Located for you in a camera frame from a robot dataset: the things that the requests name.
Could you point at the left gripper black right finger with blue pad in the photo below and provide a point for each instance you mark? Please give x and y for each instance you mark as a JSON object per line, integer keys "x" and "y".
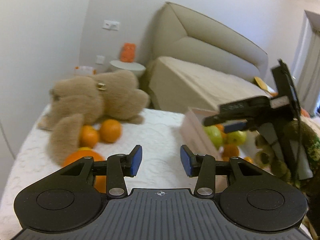
{"x": 205, "y": 168}

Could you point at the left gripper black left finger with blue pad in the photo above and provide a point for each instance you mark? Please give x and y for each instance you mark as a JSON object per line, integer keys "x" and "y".
{"x": 111, "y": 171}

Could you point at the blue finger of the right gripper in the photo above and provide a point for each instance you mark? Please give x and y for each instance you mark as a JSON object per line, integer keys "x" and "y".
{"x": 235, "y": 126}

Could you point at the green guava fruit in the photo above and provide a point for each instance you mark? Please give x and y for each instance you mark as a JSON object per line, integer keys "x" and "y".
{"x": 236, "y": 138}

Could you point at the orange mandarin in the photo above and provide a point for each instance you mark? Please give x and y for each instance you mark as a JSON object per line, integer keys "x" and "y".
{"x": 220, "y": 127}
{"x": 230, "y": 150}
{"x": 110, "y": 131}
{"x": 88, "y": 137}

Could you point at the orange mandarin in box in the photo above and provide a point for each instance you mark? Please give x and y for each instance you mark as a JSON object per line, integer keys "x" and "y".
{"x": 220, "y": 127}

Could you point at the pink cardboard box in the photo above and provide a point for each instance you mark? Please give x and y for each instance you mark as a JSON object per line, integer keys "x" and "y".
{"x": 197, "y": 140}

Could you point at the small mandarin in box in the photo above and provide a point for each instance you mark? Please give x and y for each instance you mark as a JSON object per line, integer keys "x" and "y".
{"x": 249, "y": 159}

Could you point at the beige blanket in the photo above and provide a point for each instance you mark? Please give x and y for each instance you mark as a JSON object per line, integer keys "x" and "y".
{"x": 291, "y": 153}

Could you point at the white lace tablecloth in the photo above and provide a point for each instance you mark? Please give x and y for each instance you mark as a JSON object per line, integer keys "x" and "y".
{"x": 160, "y": 139}

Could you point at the brown plush bunny toy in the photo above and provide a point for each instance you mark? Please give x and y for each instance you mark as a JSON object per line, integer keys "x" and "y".
{"x": 85, "y": 100}

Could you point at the beige upholstered bed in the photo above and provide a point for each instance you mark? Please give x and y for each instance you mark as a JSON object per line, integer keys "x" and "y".
{"x": 199, "y": 62}

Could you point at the white round side table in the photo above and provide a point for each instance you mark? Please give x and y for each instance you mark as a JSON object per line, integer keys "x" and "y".
{"x": 136, "y": 68}

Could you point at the orange owl figurine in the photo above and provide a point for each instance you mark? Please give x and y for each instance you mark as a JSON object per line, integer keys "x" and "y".
{"x": 128, "y": 52}

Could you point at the white wall switch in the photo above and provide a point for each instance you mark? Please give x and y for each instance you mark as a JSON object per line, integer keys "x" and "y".
{"x": 100, "y": 59}

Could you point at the white wall socket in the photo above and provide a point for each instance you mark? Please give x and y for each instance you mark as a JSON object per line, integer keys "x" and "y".
{"x": 111, "y": 25}

